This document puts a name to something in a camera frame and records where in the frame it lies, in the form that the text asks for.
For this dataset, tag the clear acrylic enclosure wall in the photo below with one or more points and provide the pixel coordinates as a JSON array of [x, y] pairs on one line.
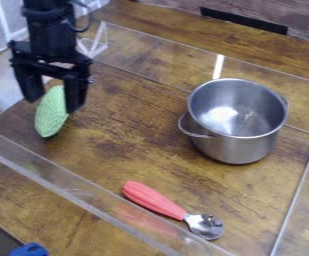
[[61, 183]]

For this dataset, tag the green bumpy toy gourd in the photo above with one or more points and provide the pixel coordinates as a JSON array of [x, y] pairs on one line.
[[50, 114]]

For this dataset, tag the red handled metal spoon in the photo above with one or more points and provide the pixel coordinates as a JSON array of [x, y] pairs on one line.
[[204, 225]]

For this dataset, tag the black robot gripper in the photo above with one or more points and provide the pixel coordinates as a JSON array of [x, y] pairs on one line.
[[49, 54]]

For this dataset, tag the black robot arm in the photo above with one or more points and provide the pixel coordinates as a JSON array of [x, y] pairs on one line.
[[46, 10]]

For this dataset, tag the blue object at corner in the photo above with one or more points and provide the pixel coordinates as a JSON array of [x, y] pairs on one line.
[[31, 249]]

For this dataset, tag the silver metal pot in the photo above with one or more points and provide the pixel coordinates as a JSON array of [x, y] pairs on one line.
[[233, 119]]

